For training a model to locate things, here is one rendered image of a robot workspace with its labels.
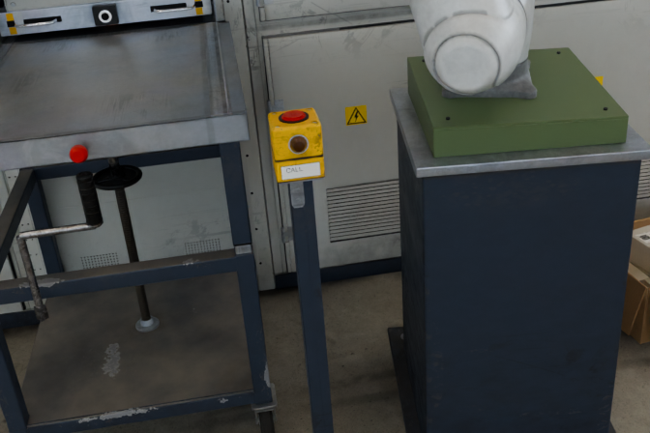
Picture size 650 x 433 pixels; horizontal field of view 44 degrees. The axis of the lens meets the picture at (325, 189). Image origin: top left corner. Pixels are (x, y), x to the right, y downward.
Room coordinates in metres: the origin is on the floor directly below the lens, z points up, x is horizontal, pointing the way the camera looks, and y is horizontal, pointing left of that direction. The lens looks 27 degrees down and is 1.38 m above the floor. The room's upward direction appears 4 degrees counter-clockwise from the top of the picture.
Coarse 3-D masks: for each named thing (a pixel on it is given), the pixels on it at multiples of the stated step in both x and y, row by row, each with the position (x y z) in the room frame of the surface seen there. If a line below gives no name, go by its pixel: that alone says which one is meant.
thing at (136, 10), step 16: (128, 0) 2.07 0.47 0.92; (144, 0) 2.07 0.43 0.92; (160, 0) 2.08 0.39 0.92; (176, 0) 2.08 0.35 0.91; (208, 0) 2.09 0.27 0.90; (0, 16) 2.03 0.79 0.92; (32, 16) 2.04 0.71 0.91; (48, 16) 2.04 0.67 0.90; (64, 16) 2.05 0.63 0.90; (80, 16) 2.05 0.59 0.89; (128, 16) 2.07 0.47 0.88; (144, 16) 2.07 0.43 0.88; (160, 16) 2.07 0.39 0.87; (176, 16) 2.08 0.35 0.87; (0, 32) 2.03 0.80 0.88; (32, 32) 2.04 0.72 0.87
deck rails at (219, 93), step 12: (204, 24) 2.05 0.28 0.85; (216, 24) 1.79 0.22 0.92; (204, 36) 1.94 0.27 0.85; (216, 36) 1.93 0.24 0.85; (0, 48) 1.97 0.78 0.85; (216, 48) 1.82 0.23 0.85; (0, 60) 1.86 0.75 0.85; (216, 60) 1.73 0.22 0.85; (216, 72) 1.64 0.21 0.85; (216, 84) 1.56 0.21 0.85; (216, 96) 1.49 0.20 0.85; (228, 96) 1.48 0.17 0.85; (216, 108) 1.42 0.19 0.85; (228, 108) 1.39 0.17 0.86
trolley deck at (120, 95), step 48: (48, 48) 1.95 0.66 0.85; (96, 48) 1.91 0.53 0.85; (144, 48) 1.88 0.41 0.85; (192, 48) 1.85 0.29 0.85; (0, 96) 1.61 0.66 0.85; (48, 96) 1.58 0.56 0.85; (96, 96) 1.56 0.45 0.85; (144, 96) 1.54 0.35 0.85; (192, 96) 1.51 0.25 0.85; (240, 96) 1.49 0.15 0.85; (0, 144) 1.34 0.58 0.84; (48, 144) 1.35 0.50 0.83; (96, 144) 1.36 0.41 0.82; (144, 144) 1.37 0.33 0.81; (192, 144) 1.38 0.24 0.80
